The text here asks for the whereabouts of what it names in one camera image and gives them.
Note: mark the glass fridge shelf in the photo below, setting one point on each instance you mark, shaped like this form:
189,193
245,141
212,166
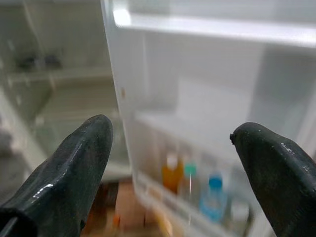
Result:
74,79

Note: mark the white jar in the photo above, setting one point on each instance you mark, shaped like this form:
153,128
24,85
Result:
239,213

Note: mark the orange juice bottle white cap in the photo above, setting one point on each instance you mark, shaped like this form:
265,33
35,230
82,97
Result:
172,175

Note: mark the blue cap water bottle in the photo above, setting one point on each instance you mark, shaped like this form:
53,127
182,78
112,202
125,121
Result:
213,197

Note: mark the silver mini fridge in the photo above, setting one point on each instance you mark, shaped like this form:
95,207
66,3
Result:
197,74

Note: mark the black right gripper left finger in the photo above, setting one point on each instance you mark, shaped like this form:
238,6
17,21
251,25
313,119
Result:
64,172

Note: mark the green cap clear bottle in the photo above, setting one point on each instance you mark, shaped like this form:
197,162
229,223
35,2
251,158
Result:
190,172

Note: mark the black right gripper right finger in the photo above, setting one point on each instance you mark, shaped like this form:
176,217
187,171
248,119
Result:
279,177

